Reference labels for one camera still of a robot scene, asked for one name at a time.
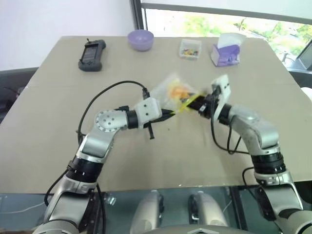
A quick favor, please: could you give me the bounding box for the grey monitor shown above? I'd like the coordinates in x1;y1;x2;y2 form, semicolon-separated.
295;44;312;72

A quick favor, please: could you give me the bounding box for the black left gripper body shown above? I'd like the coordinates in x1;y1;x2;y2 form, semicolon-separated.
143;111;169;140

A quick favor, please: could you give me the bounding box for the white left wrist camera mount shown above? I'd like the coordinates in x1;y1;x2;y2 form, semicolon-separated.
134;97;162;128

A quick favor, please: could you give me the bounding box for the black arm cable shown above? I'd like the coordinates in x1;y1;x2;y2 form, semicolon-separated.
210;98;247;156
76;80;150;147

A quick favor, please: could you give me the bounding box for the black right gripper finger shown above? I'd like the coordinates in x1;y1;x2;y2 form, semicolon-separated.
189;99;206;111
180;93;205;102

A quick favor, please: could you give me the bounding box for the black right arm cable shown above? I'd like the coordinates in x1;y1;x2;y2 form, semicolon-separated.
210;98;247;156

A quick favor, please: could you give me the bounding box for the purple plastic bowl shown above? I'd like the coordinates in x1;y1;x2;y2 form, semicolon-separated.
127;29;155;52

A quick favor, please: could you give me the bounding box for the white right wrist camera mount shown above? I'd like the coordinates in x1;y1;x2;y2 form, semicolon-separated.
211;75;232;103

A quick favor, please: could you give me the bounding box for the clear box of colourful bits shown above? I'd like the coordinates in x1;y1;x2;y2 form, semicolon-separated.
179;38;202;59

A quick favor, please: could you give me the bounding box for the clear yellow-zip plastic bag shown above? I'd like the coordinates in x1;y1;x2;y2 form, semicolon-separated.
149;71;203;115

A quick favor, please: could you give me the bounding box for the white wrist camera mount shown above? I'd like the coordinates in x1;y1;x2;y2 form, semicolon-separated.
134;97;162;128
211;75;232;103

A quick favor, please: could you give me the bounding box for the purple tissue pack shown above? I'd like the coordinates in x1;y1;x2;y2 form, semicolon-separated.
210;32;246;68

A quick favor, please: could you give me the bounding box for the black handheld controller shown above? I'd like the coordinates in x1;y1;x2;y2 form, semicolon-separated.
78;38;107;72

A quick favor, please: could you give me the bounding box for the dark window frame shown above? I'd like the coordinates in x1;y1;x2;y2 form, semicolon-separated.
130;0;312;37

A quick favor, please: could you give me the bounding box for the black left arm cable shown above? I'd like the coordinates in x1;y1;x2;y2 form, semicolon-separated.
76;80;150;147

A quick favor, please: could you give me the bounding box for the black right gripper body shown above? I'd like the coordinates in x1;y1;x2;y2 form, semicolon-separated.
197;86;221;120

